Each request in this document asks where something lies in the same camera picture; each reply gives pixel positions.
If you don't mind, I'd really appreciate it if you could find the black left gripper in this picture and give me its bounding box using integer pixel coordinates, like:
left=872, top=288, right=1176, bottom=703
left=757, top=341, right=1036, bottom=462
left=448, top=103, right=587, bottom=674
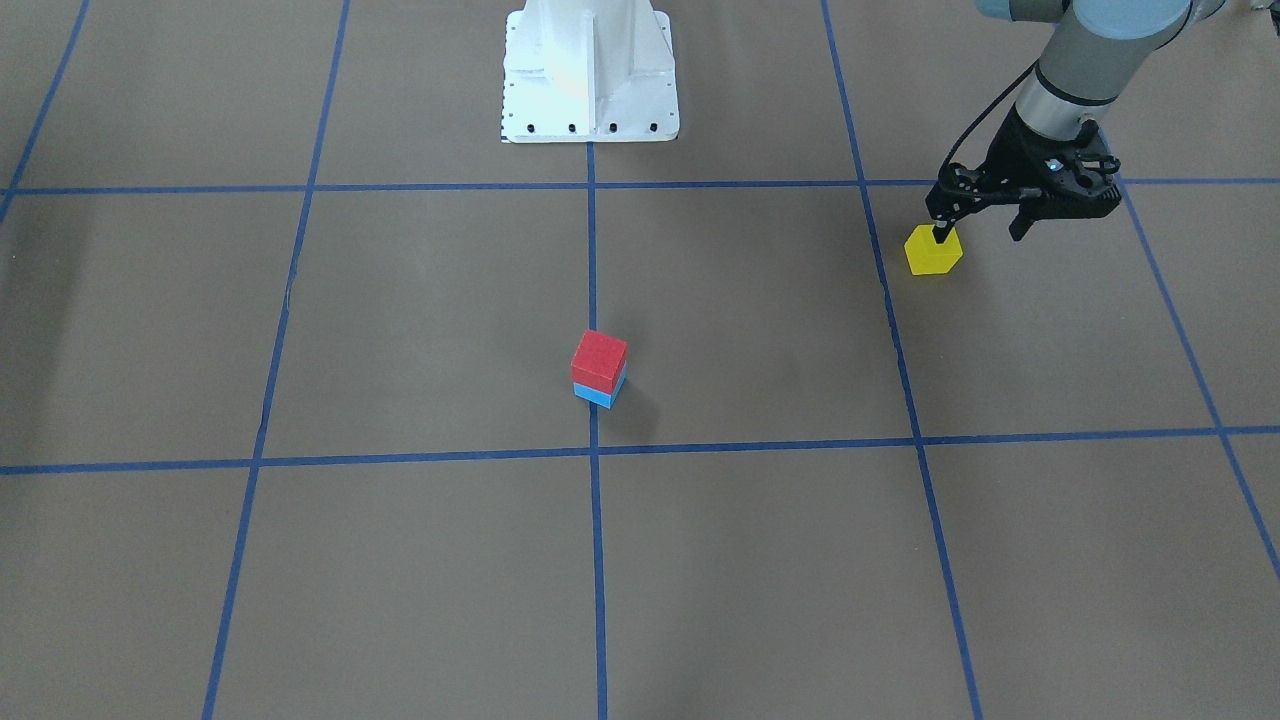
left=925, top=109, right=1123, bottom=245

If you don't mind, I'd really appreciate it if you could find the yellow block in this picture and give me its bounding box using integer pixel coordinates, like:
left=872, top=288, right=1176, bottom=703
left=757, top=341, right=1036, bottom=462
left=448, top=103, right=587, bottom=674
left=904, top=224, right=964, bottom=275

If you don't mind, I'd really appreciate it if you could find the red block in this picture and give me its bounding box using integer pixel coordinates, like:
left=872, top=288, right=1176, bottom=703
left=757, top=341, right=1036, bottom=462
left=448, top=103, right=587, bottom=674
left=570, top=329, right=628, bottom=395

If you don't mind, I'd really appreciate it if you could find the blue block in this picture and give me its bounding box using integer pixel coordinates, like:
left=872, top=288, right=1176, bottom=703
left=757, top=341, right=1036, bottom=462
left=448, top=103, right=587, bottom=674
left=572, top=370, right=627, bottom=409

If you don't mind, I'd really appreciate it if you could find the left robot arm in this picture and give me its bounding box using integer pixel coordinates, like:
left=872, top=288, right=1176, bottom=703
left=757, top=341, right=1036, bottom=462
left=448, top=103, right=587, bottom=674
left=925, top=1, right=1222, bottom=243

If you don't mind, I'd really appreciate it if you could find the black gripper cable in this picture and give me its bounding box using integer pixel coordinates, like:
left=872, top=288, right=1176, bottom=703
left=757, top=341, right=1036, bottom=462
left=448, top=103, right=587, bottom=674
left=938, top=60, right=1041, bottom=186

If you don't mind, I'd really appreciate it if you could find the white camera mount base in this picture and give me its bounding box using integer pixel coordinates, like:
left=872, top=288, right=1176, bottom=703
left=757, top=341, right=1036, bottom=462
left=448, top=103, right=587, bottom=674
left=500, top=1, right=681, bottom=143

